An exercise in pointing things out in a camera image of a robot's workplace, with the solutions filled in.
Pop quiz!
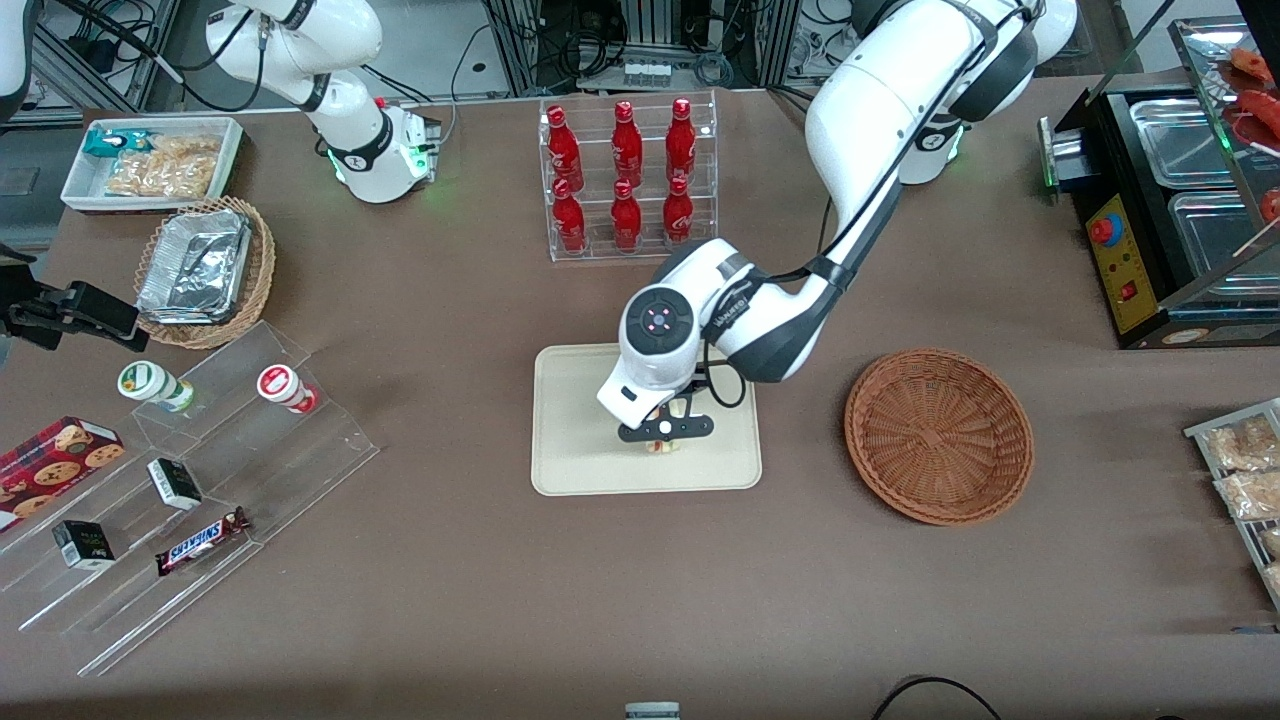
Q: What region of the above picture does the Snickers chocolate bar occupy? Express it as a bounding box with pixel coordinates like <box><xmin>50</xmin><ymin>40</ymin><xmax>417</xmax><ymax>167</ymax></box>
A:
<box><xmin>154</xmin><ymin>506</ymin><xmax>252</xmax><ymax>578</ymax></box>

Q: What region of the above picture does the aluminium foil container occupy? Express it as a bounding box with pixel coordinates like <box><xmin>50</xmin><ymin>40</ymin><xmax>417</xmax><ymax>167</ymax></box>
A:
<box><xmin>136</xmin><ymin>208</ymin><xmax>252</xmax><ymax>325</ymax></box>

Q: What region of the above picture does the light wicker basket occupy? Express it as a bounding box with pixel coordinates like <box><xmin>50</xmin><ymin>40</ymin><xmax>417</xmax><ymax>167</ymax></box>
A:
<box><xmin>133</xmin><ymin>196</ymin><xmax>277</xmax><ymax>350</ymax></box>

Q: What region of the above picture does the clear bag of crackers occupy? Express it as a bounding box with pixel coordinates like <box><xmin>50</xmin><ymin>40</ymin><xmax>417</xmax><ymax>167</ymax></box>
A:
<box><xmin>104</xmin><ymin>134</ymin><xmax>223</xmax><ymax>199</ymax></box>

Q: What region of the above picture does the black cable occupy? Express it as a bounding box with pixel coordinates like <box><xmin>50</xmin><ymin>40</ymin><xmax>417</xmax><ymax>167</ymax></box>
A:
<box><xmin>870</xmin><ymin>676</ymin><xmax>1004</xmax><ymax>720</ymax></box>

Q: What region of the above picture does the green capped yogurt bottle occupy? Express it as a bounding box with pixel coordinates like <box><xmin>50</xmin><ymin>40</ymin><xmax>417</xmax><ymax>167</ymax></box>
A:
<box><xmin>117</xmin><ymin>360</ymin><xmax>197</xmax><ymax>414</ymax></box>

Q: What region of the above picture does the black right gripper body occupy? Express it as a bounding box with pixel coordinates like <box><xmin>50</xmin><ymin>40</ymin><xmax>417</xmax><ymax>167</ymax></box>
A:
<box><xmin>0</xmin><ymin>262</ymin><xmax>63</xmax><ymax>351</ymax></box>

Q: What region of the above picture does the red cookie box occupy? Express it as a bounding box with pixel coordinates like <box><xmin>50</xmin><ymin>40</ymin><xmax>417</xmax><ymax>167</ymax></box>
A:
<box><xmin>0</xmin><ymin>416</ymin><xmax>127</xmax><ymax>533</ymax></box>

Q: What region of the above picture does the small black carton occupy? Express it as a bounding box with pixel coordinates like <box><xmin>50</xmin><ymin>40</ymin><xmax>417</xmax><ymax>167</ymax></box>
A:
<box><xmin>52</xmin><ymin>519</ymin><xmax>117</xmax><ymax>572</ymax></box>
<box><xmin>146</xmin><ymin>457</ymin><xmax>204</xmax><ymax>512</ymax></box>

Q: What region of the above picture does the red capped yogurt bottle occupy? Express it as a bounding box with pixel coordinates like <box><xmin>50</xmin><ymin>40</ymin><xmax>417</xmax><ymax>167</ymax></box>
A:
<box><xmin>256</xmin><ymin>364</ymin><xmax>322</xmax><ymax>416</ymax></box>

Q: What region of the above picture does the teal snack packet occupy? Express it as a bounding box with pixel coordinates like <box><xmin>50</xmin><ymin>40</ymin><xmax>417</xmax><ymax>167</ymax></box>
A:
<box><xmin>82</xmin><ymin>129</ymin><xmax>158</xmax><ymax>160</ymax></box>

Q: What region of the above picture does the steel warmer pan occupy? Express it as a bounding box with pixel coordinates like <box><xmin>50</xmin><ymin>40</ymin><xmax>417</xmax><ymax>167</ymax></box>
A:
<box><xmin>1167</xmin><ymin>190</ymin><xmax>1280</xmax><ymax>278</ymax></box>
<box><xmin>1129</xmin><ymin>96</ymin><xmax>1233</xmax><ymax>190</ymax></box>

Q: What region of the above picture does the triangular sandwich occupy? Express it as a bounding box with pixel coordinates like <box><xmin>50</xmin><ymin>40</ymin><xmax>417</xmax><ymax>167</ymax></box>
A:
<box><xmin>643</xmin><ymin>395</ymin><xmax>693</xmax><ymax>454</ymax></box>

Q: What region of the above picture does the red cola bottle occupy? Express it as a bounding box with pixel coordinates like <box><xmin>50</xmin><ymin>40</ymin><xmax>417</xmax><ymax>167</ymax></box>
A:
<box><xmin>611</xmin><ymin>100</ymin><xmax>645</xmax><ymax>187</ymax></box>
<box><xmin>610</xmin><ymin>179</ymin><xmax>643</xmax><ymax>252</ymax></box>
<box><xmin>545</xmin><ymin>105</ymin><xmax>585</xmax><ymax>191</ymax></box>
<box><xmin>662</xmin><ymin>177</ymin><xmax>695</xmax><ymax>247</ymax></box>
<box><xmin>552</xmin><ymin>178</ymin><xmax>588</xmax><ymax>254</ymax></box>
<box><xmin>665</xmin><ymin>98</ymin><xmax>698</xmax><ymax>184</ymax></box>

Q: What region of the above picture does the tray of snack bags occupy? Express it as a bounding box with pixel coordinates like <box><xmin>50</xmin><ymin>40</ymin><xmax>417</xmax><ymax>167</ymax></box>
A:
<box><xmin>1184</xmin><ymin>397</ymin><xmax>1280</xmax><ymax>612</ymax></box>

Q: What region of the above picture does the black food warmer case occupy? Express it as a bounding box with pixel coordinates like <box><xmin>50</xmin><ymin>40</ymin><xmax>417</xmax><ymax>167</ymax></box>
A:
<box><xmin>1038</xmin><ymin>14</ymin><xmax>1280</xmax><ymax>351</ymax></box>

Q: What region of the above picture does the clear acrylic stepped stand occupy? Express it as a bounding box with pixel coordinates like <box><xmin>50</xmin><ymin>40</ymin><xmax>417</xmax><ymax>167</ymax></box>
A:
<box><xmin>0</xmin><ymin>320</ymin><xmax>382</xmax><ymax>678</ymax></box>

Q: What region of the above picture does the clear acrylic bottle rack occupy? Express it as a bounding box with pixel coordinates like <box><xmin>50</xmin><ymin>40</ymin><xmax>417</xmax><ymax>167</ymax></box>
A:
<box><xmin>539</xmin><ymin>89</ymin><xmax>719</xmax><ymax>264</ymax></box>

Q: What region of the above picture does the brown round wicker basket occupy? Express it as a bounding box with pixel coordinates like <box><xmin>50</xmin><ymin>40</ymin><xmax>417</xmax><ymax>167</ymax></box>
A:
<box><xmin>844</xmin><ymin>347</ymin><xmax>1035</xmax><ymax>527</ymax></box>

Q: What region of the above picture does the white rectangular snack bin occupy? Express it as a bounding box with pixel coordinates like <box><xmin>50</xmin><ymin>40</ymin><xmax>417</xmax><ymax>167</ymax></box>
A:
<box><xmin>60</xmin><ymin>116</ymin><xmax>246</xmax><ymax>216</ymax></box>

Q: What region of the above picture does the beige rectangular tray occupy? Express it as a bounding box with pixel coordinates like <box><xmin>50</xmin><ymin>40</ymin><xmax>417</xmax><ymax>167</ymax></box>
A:
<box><xmin>531</xmin><ymin>342</ymin><xmax>763</xmax><ymax>497</ymax></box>

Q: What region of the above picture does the clear bag of pastries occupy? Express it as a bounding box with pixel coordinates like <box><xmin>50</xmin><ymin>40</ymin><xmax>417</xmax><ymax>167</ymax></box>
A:
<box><xmin>1213</xmin><ymin>470</ymin><xmax>1280</xmax><ymax>522</ymax></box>
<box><xmin>1204</xmin><ymin>414</ymin><xmax>1280</xmax><ymax>473</ymax></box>

